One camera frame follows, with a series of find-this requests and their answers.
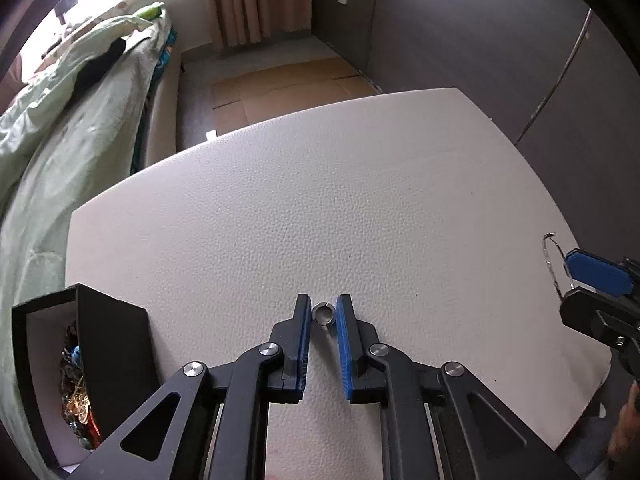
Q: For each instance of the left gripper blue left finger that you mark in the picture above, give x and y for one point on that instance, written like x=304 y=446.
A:
x=210 y=422

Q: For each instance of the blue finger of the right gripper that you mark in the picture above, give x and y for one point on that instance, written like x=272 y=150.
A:
x=600 y=274

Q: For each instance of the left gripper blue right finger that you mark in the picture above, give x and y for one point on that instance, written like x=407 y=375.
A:
x=437 y=422

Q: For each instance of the black jewelry box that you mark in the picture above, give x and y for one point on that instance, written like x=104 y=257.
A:
x=80 y=338

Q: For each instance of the gold butterfly brooch clear disc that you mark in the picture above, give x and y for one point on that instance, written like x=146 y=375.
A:
x=78 y=406

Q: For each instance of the person's right hand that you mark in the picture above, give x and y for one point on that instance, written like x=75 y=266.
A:
x=626 y=430

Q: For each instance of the person's right knee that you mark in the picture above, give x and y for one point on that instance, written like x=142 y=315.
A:
x=591 y=447

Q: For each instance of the white square table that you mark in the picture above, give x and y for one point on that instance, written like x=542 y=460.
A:
x=413 y=204

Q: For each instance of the dark grey wardrobe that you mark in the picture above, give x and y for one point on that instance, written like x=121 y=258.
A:
x=548 y=73

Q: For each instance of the light green duvet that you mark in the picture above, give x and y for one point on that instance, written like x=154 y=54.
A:
x=108 y=68

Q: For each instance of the bed with green sheet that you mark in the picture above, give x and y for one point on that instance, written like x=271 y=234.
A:
x=76 y=162

